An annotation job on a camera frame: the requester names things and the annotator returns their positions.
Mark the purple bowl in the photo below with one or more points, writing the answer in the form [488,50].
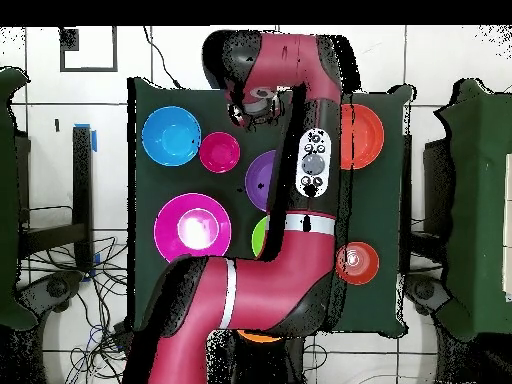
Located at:
[260,180]

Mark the small crimson bowl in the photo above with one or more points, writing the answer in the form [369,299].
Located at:
[219,152]

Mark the small orange bowl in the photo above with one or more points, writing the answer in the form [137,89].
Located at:
[364,272]

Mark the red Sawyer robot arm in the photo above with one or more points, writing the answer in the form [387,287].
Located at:
[280,280]

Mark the green bowl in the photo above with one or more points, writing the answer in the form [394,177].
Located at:
[259,238]

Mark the large magenta bowl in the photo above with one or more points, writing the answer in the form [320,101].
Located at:
[172,232]

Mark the dark green table cloth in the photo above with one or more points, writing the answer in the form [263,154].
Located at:
[368,208]

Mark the blue bowl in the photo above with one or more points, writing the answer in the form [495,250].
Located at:
[170,136]

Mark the large light orange bowl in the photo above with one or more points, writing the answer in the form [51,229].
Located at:
[258,338]

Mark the large red-orange bowl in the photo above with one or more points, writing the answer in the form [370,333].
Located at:
[364,136]

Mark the black metal stand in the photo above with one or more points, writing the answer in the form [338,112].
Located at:
[82,200]

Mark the green covered side table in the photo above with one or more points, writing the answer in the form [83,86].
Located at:
[6,200]
[480,200]

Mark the black square floor frame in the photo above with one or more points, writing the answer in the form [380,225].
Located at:
[70,38]

